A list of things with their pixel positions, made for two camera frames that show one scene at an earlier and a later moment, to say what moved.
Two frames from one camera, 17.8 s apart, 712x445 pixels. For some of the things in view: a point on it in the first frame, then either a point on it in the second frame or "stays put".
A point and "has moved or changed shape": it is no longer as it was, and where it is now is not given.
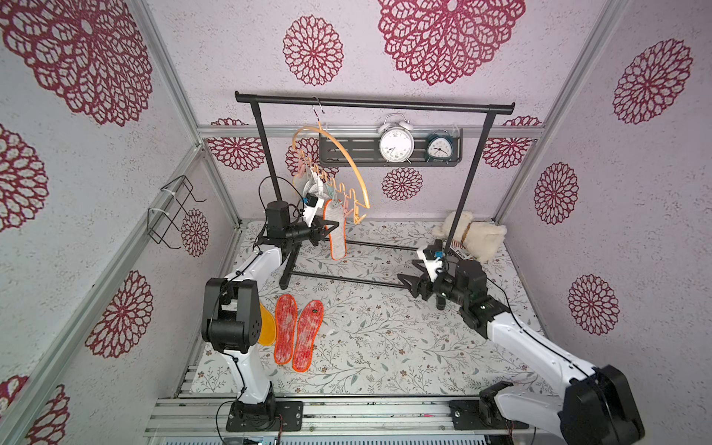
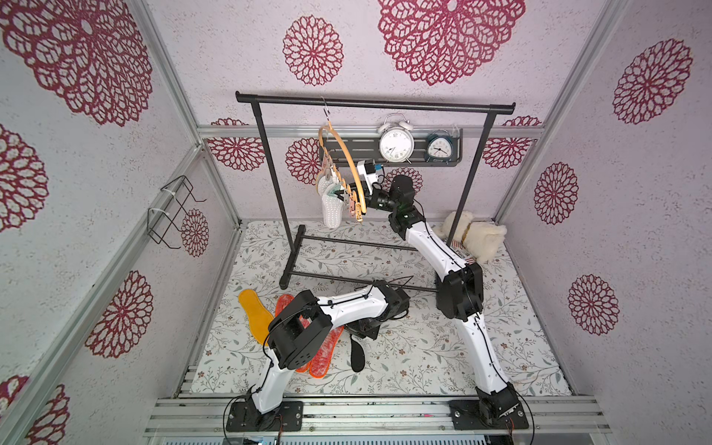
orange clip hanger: x=350 y=204 has moved or changed shape
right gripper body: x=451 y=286 to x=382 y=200
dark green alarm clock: x=439 y=146 stays put
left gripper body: x=299 y=232 to x=366 y=327
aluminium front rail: x=325 y=415 stays put
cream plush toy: x=482 y=239 stays put
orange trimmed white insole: x=335 y=210 to x=319 y=366
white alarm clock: x=397 y=140 stays put
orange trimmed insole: x=307 y=328 has moved or changed shape
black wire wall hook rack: x=174 y=197 stays put
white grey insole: x=314 y=185 to x=332 y=204
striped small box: x=461 y=250 stays put
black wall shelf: x=363 y=150 stays put
